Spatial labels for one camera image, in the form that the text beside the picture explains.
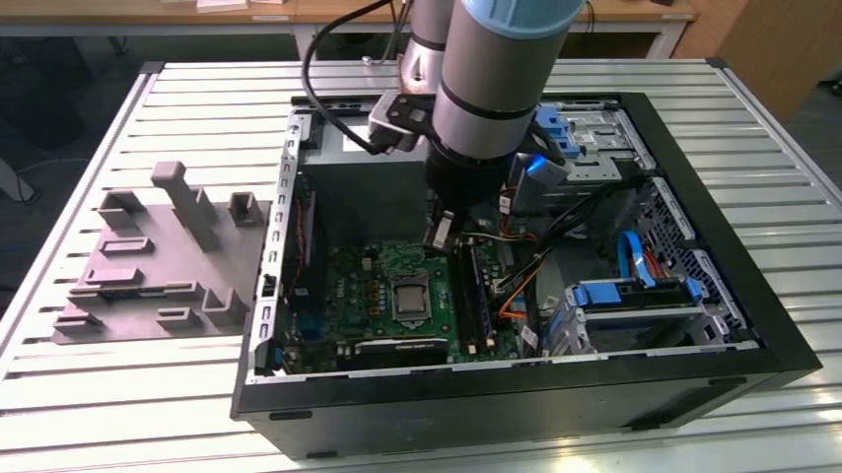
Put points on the silver CPU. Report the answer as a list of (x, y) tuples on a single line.
[(410, 300)]

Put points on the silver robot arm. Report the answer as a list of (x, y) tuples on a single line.
[(488, 74)]

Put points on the grey power supply unit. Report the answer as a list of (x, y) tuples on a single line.
[(356, 197)]

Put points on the blue plastic drive carrier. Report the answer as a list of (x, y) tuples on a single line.
[(560, 143)]

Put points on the grey metal drive cage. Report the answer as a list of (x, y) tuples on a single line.
[(592, 170)]

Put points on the black RAM slot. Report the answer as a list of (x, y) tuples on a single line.
[(458, 300), (466, 295)]

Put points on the RAM stick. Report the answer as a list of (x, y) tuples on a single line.
[(484, 295), (131, 294)]

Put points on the green motherboard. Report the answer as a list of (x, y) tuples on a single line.
[(349, 290)]

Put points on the hard disk in blue carrier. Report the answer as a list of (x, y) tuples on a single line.
[(602, 294)]

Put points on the black graphics card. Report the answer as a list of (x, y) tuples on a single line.
[(398, 347)]

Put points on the blue board connector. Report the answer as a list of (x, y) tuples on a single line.
[(312, 329)]

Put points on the grey metal disk bay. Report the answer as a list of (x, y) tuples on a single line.
[(645, 315)]

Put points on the blue VGA port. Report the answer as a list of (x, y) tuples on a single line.
[(277, 358)]

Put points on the black PC case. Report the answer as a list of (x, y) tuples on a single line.
[(461, 409)]

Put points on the grey parts rack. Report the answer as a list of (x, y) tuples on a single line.
[(171, 246)]

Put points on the small white box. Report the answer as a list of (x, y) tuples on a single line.
[(223, 5)]

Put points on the brown wooden cabinet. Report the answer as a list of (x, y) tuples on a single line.
[(776, 49)]

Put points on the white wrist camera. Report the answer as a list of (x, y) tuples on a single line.
[(546, 170)]

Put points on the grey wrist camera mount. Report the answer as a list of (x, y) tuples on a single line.
[(398, 118)]

